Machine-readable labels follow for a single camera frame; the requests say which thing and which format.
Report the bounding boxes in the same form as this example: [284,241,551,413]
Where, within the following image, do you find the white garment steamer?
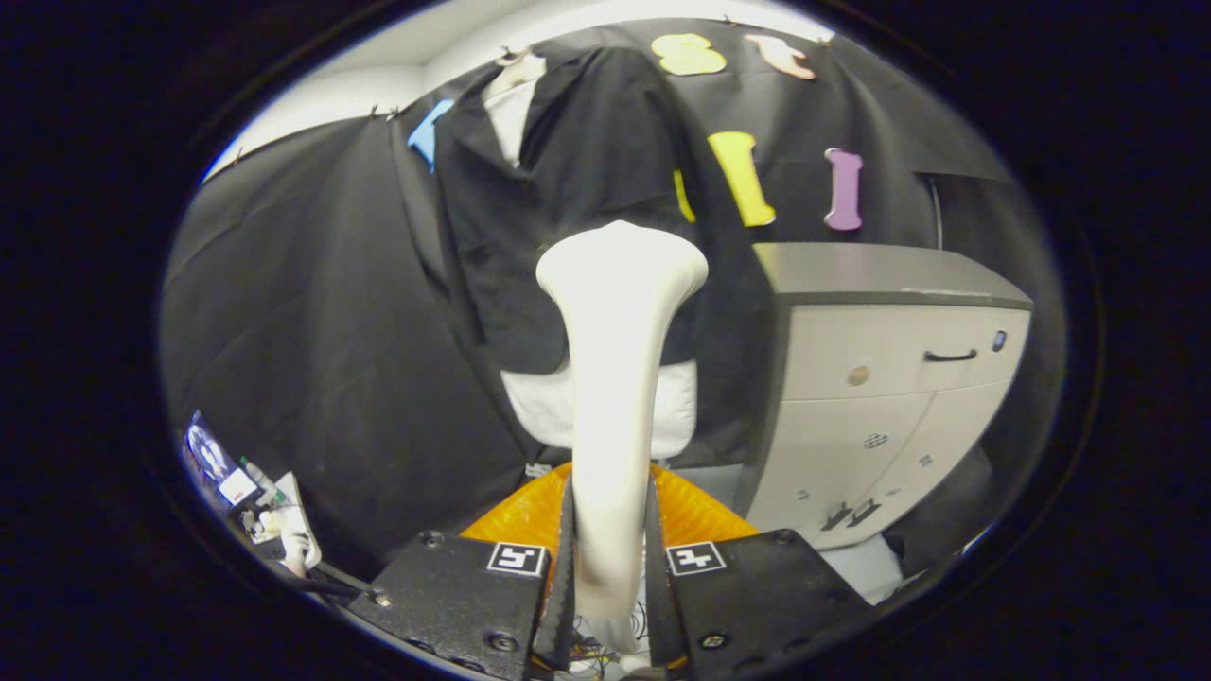
[535,219,711,677]

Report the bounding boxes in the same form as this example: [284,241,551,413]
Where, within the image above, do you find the row of small black clips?
[227,14,834,162]

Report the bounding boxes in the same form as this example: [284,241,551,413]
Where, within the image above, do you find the grey cabinet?
[733,242,1034,551]

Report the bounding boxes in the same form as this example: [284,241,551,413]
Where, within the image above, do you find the printed packet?
[184,410,261,512]

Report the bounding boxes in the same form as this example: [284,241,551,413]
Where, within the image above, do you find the white shirt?
[484,80,699,462]

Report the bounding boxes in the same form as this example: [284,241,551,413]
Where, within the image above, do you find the black backdrop cloth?
[159,17,1065,578]

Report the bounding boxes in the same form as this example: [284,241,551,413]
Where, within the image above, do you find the black suit jacket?
[430,45,779,469]

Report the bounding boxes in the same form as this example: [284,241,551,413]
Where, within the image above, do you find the tangle of thin cables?
[566,605,663,677]

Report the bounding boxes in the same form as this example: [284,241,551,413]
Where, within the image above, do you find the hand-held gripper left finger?
[345,463,575,681]

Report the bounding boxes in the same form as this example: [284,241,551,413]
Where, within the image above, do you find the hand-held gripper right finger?
[647,463,873,681]

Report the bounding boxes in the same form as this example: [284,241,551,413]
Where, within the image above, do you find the white plastic hanger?
[492,47,548,96]

